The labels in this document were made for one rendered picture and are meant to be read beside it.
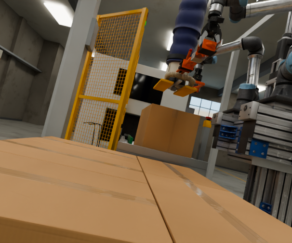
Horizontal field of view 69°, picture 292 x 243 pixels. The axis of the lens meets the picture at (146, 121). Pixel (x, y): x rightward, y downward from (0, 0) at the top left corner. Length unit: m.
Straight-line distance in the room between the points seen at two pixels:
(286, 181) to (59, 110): 2.00
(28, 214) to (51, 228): 0.05
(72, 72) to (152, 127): 1.15
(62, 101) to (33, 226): 2.05
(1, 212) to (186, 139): 1.45
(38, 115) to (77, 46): 8.70
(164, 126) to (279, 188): 0.83
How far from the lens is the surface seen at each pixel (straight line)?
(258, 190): 1.51
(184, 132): 1.69
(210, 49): 1.24
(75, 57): 2.43
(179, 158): 1.64
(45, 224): 0.36
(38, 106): 11.05
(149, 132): 1.62
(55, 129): 2.36
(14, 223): 0.37
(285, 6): 1.54
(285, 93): 1.31
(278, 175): 1.50
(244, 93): 1.77
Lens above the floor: 0.70
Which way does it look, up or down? 4 degrees up
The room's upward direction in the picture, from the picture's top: 14 degrees clockwise
